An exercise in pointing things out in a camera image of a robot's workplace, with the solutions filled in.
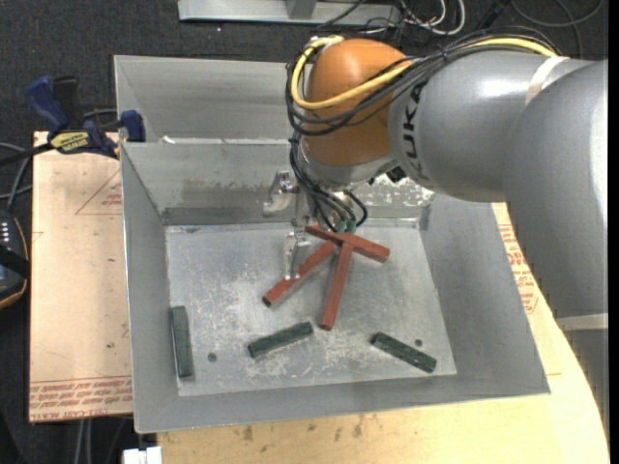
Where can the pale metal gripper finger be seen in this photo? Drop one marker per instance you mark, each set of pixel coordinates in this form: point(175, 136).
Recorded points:
point(290, 254)
point(303, 252)

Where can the red-brown flat block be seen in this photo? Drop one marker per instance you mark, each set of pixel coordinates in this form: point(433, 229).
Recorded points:
point(367, 248)
point(285, 289)
point(336, 288)

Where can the dark green flat block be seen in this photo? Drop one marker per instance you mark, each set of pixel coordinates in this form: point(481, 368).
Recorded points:
point(403, 352)
point(182, 341)
point(280, 339)

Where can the grey metal bin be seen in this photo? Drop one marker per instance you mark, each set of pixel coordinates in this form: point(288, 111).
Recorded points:
point(300, 351)

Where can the brown cardboard board red print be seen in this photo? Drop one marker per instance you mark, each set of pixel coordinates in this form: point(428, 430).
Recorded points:
point(77, 278)

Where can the black cylinder on white bracket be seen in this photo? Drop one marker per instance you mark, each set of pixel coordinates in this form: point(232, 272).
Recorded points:
point(395, 174)

